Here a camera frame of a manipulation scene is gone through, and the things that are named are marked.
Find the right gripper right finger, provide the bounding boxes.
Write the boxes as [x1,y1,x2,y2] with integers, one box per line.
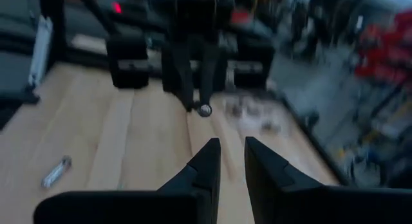
[244,136,412,224]

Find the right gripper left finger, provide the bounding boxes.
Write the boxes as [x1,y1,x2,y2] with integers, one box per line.
[33,137,221,224]

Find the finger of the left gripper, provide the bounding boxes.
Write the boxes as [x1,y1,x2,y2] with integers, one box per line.
[163,43,196,112]
[200,45,223,106]

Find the clear plastic tray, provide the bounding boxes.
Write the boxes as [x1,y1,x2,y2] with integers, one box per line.
[212,88,290,140]

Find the white light bar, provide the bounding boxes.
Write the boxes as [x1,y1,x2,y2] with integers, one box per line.
[28,14,54,88]

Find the red bin rack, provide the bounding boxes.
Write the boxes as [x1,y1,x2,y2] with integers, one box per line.
[353,10,412,86]

